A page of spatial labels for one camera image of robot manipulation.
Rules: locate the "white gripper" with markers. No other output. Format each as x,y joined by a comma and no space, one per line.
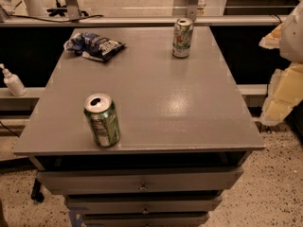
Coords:
294,38

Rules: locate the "grey metal post right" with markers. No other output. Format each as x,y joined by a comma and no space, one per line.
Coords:
192,6

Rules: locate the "top grey drawer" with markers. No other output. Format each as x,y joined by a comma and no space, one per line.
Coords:
139,180

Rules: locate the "white 7up can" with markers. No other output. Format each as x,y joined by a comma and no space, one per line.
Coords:
183,30

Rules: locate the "green soda can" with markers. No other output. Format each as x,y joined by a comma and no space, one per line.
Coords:
100,111

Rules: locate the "bottom grey drawer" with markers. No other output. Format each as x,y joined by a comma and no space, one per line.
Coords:
193,219

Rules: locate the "grey metal rail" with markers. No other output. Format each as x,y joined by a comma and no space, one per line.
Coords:
97,21

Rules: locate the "grey metal post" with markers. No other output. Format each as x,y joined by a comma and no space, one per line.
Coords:
192,6
73,9

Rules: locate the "black caster wheel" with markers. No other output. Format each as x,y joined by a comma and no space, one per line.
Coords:
36,193

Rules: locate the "grey drawer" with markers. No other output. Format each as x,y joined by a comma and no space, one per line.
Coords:
193,219
139,180
144,204

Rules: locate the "white pump bottle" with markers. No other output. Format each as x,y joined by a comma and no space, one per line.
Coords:
14,84

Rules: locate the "blue chip bag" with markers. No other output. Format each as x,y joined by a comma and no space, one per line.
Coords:
93,46

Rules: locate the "middle grey drawer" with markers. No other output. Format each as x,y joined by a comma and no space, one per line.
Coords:
144,204

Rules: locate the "grey metal post left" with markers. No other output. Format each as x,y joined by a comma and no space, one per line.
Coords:
73,9

